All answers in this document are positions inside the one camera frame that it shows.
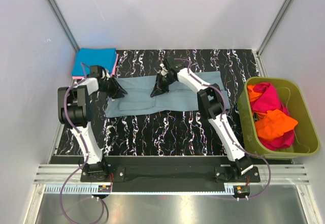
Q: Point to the olive green plastic bin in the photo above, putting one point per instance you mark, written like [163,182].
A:
[274,119]

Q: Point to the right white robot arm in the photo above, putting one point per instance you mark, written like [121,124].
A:
[211,105]

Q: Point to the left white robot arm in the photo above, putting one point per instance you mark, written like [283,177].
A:
[75,112]

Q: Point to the folded blue t shirt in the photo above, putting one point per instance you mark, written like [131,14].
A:
[109,51]

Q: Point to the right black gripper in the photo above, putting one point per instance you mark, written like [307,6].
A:
[157,92]

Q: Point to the black marble pattern mat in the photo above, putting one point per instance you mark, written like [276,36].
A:
[171,132]

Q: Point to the orange t shirt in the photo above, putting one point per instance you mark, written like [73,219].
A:
[274,125]

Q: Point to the aluminium frame post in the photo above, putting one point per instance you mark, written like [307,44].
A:
[63,24]
[276,22]

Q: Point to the magenta t shirt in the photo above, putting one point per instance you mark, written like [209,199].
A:
[269,99]

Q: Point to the right aluminium frame post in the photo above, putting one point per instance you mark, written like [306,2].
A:
[276,22]

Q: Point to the grey blue t shirt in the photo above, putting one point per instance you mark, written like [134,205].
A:
[137,101]

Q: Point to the left aluminium frame post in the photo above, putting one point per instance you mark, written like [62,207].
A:
[63,24]

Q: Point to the aluminium front rail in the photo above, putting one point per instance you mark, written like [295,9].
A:
[60,178]

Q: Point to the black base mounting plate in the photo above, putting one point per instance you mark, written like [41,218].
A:
[127,168]

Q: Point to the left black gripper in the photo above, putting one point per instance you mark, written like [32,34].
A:
[116,93]

